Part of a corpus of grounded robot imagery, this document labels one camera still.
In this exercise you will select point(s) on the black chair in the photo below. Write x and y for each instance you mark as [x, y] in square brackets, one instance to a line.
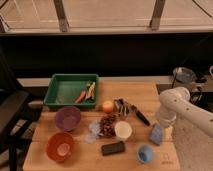
[15, 113]

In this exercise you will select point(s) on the purple bowl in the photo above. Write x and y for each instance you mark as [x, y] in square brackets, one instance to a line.
[67, 118]

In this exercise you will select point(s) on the corn toy in tray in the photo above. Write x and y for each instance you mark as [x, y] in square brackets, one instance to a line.
[90, 90]

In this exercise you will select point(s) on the metal bowl background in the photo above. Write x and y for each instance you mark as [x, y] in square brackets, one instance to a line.
[184, 75]

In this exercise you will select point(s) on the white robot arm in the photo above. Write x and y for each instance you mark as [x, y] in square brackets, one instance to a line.
[174, 102]

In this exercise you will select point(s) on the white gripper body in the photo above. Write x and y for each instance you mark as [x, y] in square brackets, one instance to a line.
[165, 117]

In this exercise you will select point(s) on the black smartphone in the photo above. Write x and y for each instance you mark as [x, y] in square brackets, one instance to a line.
[112, 148]

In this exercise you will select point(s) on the blue sponge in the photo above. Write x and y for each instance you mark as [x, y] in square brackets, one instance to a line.
[156, 135]

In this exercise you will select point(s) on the pine cone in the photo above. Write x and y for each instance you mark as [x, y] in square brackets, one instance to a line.
[107, 125]

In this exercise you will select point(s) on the orange bowl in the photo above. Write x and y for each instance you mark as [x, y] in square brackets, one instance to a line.
[59, 147]

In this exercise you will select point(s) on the shiny metal clip object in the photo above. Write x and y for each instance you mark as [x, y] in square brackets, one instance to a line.
[122, 107]

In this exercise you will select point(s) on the white paper cup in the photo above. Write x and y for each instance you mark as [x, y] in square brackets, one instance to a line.
[123, 130]

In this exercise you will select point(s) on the apple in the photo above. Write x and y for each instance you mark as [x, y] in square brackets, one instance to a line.
[108, 106]

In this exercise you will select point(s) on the clear plastic bag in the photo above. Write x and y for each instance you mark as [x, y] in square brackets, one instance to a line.
[94, 132]

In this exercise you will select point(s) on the blue plastic cup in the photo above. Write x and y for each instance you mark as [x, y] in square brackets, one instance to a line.
[145, 154]

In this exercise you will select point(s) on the black handled knife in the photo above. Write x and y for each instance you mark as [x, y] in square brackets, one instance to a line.
[140, 115]

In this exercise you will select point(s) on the green plastic tray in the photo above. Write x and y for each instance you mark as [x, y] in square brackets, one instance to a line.
[64, 89]

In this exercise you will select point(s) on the orange carrot toy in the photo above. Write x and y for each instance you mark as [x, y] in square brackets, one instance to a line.
[81, 97]

